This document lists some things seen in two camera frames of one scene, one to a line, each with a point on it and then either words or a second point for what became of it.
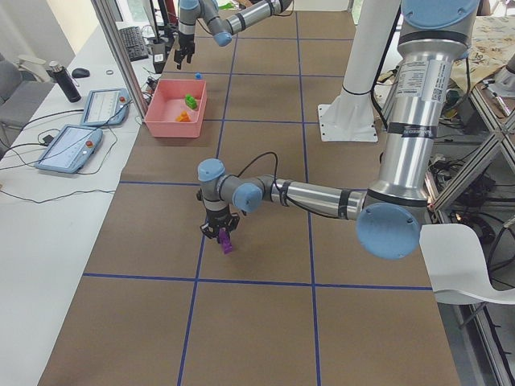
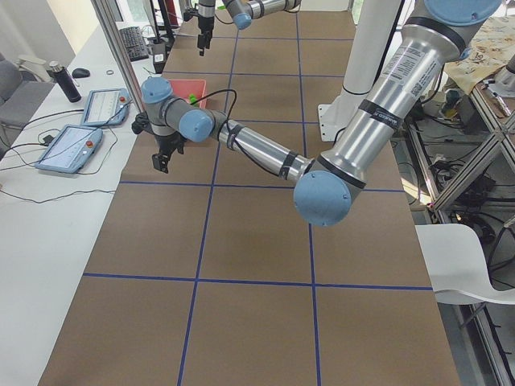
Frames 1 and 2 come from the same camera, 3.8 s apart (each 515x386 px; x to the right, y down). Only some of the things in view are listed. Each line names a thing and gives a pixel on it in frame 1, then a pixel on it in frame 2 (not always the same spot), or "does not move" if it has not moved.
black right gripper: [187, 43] -> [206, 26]
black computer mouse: [80, 73] does not move
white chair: [457, 265] does not move
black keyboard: [134, 43] does not move
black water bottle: [59, 74] does not move
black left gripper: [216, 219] -> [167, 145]
